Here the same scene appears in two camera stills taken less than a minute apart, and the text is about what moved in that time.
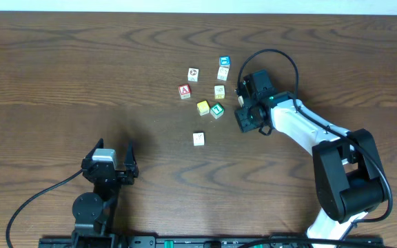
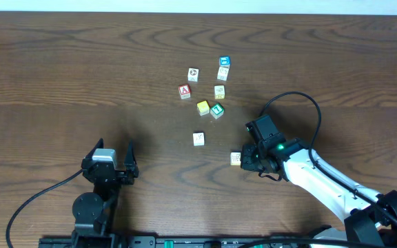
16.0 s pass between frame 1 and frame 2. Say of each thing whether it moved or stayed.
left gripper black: stayed
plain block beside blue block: stayed
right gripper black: moved
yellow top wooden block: stayed
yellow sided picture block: stayed
